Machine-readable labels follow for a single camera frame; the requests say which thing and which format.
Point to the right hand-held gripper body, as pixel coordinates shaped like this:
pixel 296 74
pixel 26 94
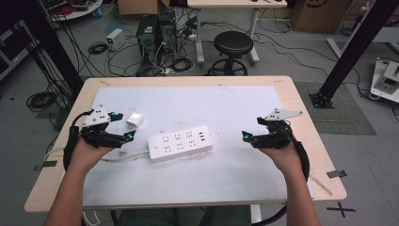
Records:
pixel 276 138

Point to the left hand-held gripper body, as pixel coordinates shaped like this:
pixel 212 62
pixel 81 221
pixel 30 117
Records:
pixel 100 136

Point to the person's left hand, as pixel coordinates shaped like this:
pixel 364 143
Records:
pixel 86 157

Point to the person's right hand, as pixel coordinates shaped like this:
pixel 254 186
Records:
pixel 288 160

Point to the white charger adapter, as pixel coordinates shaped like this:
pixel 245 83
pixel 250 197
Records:
pixel 135 121

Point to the white power strip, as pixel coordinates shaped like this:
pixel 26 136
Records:
pixel 180 142

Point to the white table mat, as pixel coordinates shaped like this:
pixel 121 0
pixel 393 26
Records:
pixel 204 175

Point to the black tape strip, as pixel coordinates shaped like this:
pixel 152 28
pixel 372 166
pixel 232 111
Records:
pixel 336 174
pixel 47 164

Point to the thin wooden stick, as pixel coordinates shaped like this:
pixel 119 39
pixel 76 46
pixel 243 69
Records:
pixel 320 185

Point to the grey floor mat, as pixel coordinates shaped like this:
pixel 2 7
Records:
pixel 342 106

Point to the white power supply box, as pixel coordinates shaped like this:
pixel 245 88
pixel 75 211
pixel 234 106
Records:
pixel 115 39

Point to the black round stool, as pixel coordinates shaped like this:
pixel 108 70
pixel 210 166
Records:
pixel 233 44

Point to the black computer tower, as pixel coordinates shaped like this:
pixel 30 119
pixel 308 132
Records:
pixel 168 29
pixel 147 34

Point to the black metal stand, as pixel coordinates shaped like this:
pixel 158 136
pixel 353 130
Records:
pixel 53 47
pixel 351 53

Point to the person's green pants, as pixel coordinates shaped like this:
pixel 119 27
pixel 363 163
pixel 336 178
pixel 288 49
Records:
pixel 182 216

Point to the black tape cross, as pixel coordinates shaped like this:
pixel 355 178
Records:
pixel 341 209

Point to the round white table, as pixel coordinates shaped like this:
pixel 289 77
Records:
pixel 78 11

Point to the white desk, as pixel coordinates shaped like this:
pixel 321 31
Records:
pixel 235 3

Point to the large cardboard box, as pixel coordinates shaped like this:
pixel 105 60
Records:
pixel 320 14

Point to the white device on floor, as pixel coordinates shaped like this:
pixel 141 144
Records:
pixel 387 78

